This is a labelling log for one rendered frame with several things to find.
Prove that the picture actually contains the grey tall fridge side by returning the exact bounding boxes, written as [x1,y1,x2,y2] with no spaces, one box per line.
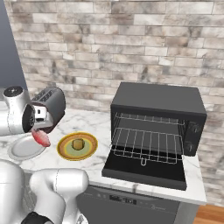
[0,0,29,92]

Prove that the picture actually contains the yellow green plate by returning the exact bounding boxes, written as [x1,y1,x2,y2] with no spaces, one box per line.
[56,131,99,162]

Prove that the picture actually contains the short wire oven rack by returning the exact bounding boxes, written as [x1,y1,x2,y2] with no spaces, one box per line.
[114,111,186,127]

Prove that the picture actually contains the grey dishwasher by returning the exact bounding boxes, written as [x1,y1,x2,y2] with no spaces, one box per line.
[75,185,182,224]

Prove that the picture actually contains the black toaster oven knob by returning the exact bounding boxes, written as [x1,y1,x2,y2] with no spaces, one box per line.
[185,140,196,153]
[188,122,201,135]

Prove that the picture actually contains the black toaster oven door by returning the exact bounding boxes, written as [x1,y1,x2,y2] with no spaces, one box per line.
[101,143,188,192]

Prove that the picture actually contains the dark grey toaster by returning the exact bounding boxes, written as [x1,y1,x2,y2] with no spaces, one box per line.
[30,86,67,135]

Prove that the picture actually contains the grey plate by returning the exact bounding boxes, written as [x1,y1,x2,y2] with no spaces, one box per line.
[7,134,47,162]

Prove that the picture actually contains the long wire oven rack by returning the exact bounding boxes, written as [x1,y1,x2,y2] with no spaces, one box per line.
[110,127,184,167]

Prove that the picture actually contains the brown bread piece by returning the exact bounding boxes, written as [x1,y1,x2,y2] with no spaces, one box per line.
[71,138,85,151]

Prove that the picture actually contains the red raw steak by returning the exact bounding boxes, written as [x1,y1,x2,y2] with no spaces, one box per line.
[31,129,52,148]

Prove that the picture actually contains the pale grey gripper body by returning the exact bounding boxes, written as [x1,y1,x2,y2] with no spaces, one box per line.
[32,115,55,134]

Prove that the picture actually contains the black toaster oven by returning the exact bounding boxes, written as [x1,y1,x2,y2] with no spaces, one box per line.
[109,80,208,158]

